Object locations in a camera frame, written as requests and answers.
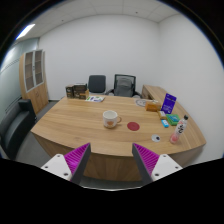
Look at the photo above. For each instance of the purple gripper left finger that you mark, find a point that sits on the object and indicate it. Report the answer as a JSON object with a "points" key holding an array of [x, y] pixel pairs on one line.
{"points": [[70, 166]]}

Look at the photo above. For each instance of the green white leaflet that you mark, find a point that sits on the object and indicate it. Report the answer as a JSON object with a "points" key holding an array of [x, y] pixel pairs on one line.
{"points": [[95, 99]]}

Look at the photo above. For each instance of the grey office chair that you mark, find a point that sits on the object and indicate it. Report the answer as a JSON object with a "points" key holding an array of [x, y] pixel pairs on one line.
{"points": [[97, 83]]}

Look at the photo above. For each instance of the dark brown boxes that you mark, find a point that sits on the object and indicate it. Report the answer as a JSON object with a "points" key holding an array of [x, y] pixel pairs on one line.
{"points": [[78, 91]]}

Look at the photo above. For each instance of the small white round lid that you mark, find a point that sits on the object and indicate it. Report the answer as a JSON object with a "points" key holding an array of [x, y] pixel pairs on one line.
{"points": [[155, 138]]}

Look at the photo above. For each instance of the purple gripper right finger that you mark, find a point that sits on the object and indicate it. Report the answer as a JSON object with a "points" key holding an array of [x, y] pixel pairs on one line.
{"points": [[152, 166]]}

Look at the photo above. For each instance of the wooden glass-door cabinet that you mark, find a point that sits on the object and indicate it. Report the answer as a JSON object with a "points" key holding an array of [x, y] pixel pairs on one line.
{"points": [[32, 79]]}

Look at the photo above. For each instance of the black leather sofa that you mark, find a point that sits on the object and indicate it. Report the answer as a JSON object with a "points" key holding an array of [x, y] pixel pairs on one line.
{"points": [[15, 125]]}

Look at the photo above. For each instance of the clear bottle pink drink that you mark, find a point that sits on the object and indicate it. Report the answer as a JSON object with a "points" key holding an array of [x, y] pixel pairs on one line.
{"points": [[179, 129]]}

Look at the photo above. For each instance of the small beige box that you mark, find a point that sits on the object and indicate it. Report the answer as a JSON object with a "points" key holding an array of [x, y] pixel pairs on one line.
{"points": [[162, 115]]}

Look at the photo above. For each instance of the wooden side desk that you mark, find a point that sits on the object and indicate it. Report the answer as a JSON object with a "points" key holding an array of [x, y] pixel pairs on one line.
{"points": [[158, 94]]}

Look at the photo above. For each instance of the green flat box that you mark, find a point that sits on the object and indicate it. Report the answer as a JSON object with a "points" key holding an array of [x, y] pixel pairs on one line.
{"points": [[173, 119]]}

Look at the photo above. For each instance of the round patterned plate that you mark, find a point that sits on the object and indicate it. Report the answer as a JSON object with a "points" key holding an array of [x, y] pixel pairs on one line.
{"points": [[140, 102]]}

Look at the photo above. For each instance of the black mesh office chair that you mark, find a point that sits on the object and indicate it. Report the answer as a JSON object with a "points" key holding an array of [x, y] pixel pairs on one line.
{"points": [[124, 85]]}

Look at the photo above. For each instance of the ceiling light panel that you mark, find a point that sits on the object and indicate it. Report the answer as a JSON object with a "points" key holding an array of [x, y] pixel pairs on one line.
{"points": [[25, 31]]}

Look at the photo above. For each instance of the white ceramic mug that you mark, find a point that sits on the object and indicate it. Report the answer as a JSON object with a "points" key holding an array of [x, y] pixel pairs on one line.
{"points": [[111, 119]]}

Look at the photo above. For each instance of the orange box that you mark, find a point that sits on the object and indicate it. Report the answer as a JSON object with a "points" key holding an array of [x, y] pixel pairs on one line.
{"points": [[153, 106]]}

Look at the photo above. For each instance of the red round coaster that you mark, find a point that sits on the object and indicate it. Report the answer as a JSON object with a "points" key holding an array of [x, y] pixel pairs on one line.
{"points": [[133, 126]]}

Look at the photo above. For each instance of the blue white small box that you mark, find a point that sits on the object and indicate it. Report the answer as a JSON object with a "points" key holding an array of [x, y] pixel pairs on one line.
{"points": [[165, 123]]}

